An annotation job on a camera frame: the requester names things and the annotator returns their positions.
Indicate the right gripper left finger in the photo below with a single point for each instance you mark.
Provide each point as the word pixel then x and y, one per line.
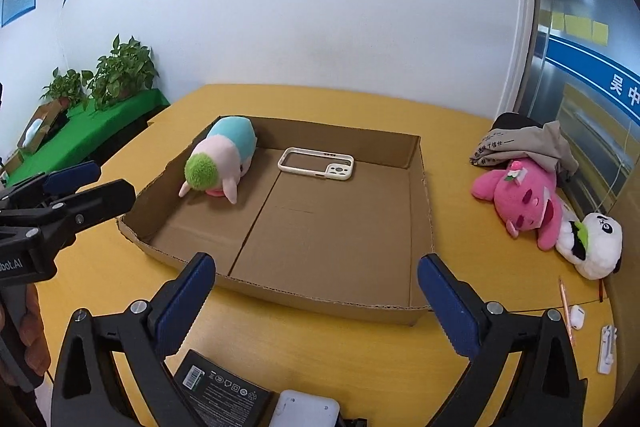
pixel 88 390

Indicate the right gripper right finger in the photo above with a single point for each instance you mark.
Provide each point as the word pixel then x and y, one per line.
pixel 545 390

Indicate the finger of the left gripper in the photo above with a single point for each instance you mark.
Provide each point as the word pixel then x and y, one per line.
pixel 84 210
pixel 40 190

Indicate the black product box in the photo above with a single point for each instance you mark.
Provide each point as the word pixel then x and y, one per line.
pixel 221 398

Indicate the teal pink plush toy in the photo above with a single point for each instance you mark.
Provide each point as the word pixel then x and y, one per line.
pixel 217 163

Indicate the white rectangular device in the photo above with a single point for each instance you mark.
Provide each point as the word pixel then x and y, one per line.
pixel 298 409

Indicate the cream phone case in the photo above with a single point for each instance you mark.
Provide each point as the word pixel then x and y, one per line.
pixel 317 164

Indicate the person left hand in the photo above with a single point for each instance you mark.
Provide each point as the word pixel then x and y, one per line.
pixel 37 353

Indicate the green covered side table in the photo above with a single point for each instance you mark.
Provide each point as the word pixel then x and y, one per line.
pixel 86 130

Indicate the cardboard box on side table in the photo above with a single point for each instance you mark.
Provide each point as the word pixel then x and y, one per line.
pixel 48 119

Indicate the small white earbud case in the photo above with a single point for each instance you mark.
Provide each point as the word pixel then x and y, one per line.
pixel 577 317

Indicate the pink pen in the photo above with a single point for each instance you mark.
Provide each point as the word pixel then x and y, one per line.
pixel 566 311

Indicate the small potted green plant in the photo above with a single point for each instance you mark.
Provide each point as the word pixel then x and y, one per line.
pixel 66 88

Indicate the large potted green plant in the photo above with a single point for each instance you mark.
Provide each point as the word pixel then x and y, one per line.
pixel 123 72

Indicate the white panda plush toy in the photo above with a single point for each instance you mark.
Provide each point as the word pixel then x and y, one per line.
pixel 593 245

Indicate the grey printed cloth bag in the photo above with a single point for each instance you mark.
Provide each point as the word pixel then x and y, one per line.
pixel 515 136

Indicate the shallow cardboard box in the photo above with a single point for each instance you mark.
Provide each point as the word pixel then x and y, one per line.
pixel 346 248

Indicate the white clip bracket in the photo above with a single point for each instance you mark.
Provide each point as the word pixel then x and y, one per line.
pixel 607 349

